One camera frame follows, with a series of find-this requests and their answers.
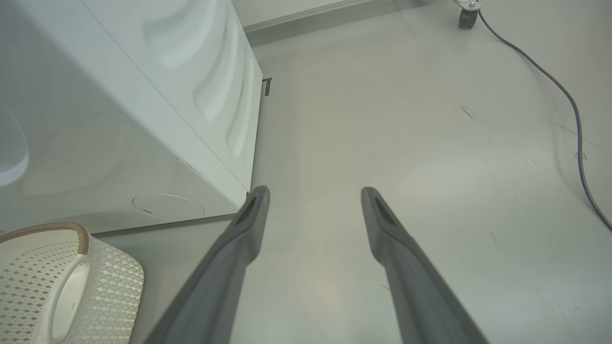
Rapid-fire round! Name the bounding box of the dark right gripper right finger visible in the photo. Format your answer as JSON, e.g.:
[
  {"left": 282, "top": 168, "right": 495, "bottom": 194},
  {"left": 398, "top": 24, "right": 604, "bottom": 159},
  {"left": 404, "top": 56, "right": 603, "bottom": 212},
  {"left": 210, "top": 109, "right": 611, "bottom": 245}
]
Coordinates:
[{"left": 361, "top": 186, "right": 489, "bottom": 344}]

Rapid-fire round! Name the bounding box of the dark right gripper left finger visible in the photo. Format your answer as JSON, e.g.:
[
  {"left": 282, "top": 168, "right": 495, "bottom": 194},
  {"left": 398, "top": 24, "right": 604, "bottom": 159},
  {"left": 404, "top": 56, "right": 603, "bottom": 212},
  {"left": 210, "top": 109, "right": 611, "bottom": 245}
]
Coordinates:
[{"left": 143, "top": 185, "right": 271, "bottom": 344}]

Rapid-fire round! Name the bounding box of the white front-load washing machine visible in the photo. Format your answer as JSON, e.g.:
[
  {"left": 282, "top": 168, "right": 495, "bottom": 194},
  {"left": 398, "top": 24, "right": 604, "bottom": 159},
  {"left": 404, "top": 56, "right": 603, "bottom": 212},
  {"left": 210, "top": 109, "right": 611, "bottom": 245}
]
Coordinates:
[{"left": 0, "top": 0, "right": 264, "bottom": 235}]

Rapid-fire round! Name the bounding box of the cream perforated laundry basket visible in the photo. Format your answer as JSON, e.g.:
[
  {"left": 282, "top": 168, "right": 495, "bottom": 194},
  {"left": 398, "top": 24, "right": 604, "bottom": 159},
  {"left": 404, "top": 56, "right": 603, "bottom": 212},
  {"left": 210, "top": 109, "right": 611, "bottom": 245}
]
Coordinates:
[{"left": 0, "top": 222, "right": 145, "bottom": 344}]

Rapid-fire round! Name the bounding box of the white rolling partition board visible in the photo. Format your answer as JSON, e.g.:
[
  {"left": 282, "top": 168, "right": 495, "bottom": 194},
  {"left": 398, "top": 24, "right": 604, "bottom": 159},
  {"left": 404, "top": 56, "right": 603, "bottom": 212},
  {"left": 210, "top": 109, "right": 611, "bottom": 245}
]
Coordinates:
[{"left": 232, "top": 0, "right": 481, "bottom": 47}]

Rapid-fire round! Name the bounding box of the black floor power cable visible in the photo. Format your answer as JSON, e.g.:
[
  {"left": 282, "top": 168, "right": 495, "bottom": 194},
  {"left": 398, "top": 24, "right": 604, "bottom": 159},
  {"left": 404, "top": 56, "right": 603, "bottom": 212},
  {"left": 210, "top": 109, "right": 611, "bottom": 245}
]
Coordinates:
[{"left": 478, "top": 10, "right": 612, "bottom": 233}]

